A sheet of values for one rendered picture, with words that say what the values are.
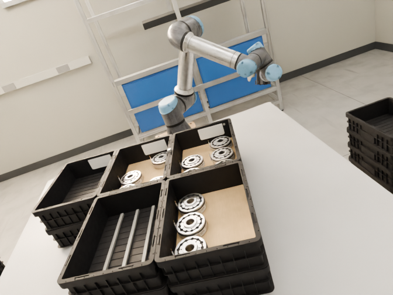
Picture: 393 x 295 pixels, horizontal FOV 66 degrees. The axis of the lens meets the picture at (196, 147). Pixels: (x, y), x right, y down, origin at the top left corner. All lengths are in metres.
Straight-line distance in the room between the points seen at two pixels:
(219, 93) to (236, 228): 2.43
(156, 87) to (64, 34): 1.40
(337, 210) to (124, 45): 3.30
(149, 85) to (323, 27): 2.56
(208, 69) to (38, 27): 2.04
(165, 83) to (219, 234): 2.36
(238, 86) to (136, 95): 1.10
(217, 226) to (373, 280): 0.46
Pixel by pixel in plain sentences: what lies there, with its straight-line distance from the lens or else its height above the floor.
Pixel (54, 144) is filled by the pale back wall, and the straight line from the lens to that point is 4.49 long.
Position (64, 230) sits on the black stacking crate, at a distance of 1.46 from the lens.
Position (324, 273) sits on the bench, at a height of 0.70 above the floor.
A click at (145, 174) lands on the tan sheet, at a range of 1.47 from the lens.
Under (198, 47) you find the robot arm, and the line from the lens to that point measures 1.42.
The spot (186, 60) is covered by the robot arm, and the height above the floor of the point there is 1.20.
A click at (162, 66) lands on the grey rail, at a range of 3.14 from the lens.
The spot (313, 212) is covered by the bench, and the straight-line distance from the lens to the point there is 1.21.
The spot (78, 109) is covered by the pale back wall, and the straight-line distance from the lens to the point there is 4.24.
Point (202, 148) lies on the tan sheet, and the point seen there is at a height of 0.83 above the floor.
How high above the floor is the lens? 1.54
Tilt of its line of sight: 28 degrees down
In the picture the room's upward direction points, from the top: 19 degrees counter-clockwise
